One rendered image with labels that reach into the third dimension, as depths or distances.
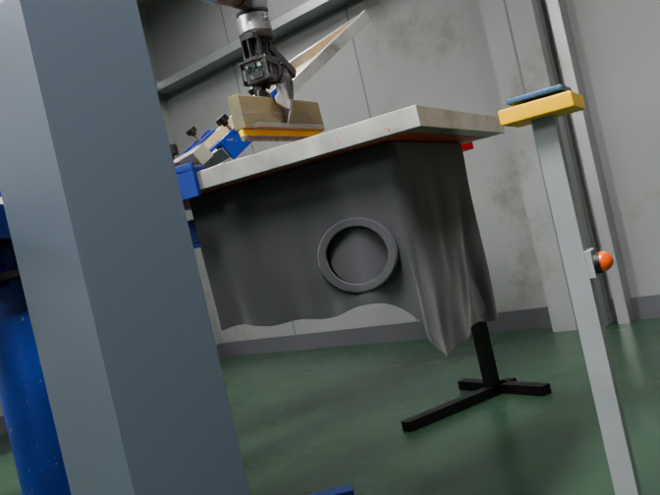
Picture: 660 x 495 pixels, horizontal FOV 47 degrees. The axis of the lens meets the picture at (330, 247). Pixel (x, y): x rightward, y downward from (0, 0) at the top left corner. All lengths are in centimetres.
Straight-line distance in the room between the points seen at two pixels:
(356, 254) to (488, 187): 324
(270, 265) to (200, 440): 55
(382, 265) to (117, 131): 61
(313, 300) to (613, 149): 300
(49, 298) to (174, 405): 23
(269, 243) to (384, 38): 363
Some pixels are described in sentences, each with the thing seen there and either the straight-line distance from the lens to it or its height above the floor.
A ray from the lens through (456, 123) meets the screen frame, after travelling 151.
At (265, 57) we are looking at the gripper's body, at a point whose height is 122.
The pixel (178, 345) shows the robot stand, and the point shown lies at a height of 70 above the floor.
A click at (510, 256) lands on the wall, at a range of 465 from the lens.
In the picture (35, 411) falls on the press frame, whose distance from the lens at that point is 234.
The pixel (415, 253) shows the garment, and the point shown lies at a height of 73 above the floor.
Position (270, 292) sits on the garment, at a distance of 157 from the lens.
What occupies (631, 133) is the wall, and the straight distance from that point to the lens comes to 428.
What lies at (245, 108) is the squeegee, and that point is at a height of 111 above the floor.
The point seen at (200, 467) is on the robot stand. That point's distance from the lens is 110.
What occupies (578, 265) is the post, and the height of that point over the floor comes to 65.
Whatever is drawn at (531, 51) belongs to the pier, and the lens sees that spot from 433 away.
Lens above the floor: 80
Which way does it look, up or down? 1 degrees down
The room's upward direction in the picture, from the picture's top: 13 degrees counter-clockwise
